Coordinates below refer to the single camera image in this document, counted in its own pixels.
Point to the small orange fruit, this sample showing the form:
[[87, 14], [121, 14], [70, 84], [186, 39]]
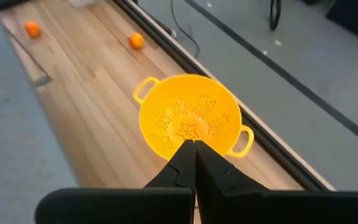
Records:
[[32, 29]]

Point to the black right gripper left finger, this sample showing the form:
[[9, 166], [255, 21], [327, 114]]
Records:
[[120, 205]]

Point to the black aluminium table frame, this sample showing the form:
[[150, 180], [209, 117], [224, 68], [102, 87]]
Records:
[[267, 137]]

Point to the small orange peach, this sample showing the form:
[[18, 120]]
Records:
[[136, 40]]

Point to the grey perforated metal stand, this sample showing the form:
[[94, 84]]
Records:
[[11, 124]]

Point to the yellow plastic colander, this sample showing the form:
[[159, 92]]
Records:
[[191, 105]]

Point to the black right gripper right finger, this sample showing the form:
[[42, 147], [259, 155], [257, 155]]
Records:
[[222, 193]]

